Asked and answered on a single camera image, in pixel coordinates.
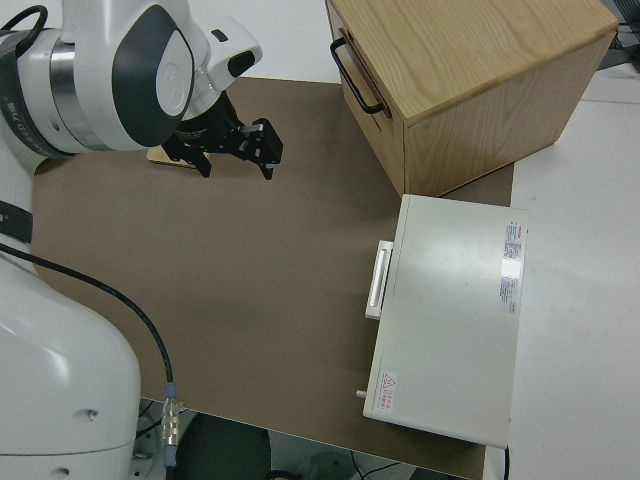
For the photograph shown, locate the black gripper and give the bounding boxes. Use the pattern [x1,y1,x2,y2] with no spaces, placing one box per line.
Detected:
[167,92,284,181]

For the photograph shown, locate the brown table mat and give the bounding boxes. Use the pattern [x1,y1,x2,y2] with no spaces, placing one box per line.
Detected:
[29,75,516,474]

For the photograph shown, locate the wooden drawer cabinet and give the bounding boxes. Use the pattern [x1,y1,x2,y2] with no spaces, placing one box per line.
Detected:
[324,0,619,197]

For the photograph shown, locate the white toaster oven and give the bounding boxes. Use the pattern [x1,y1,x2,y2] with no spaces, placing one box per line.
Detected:
[353,193,530,448]

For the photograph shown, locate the black cabinet handle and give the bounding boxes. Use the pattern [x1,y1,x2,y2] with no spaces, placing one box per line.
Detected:
[329,38,386,115]

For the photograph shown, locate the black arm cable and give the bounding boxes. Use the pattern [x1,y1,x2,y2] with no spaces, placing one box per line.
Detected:
[0,242,182,469]

